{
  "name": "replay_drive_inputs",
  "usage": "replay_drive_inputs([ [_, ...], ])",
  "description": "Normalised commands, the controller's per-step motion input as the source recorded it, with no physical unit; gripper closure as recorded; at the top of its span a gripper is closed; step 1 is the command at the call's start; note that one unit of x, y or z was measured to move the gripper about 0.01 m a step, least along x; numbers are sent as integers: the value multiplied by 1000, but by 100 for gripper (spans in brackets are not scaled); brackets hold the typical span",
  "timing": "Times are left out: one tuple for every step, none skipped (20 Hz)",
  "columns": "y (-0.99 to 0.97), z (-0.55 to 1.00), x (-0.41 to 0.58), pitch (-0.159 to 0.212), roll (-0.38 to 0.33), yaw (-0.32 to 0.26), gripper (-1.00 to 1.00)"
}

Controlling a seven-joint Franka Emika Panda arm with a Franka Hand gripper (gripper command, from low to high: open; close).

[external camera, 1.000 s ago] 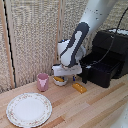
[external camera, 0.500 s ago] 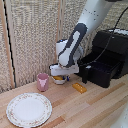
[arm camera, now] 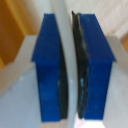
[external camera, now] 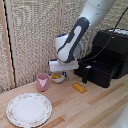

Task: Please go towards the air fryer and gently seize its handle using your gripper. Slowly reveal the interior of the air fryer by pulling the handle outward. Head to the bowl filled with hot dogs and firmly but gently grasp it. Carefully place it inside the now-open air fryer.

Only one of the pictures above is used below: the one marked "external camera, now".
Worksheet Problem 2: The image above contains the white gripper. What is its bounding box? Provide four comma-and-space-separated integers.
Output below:
48, 58, 80, 79

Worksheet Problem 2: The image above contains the white plate with floral rim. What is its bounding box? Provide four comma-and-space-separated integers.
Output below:
5, 92, 53, 128

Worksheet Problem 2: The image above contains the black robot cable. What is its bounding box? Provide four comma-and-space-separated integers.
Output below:
79, 5, 128, 63

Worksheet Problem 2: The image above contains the white bowl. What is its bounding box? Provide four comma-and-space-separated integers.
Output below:
50, 71, 66, 85

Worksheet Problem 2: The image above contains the yellow food piece in bowl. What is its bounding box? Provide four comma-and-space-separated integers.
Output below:
51, 73, 62, 80

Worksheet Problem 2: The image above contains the beige woven folding screen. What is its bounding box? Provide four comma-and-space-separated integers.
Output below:
0, 0, 128, 94

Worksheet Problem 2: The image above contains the pink cup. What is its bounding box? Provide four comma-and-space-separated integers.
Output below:
36, 72, 51, 93

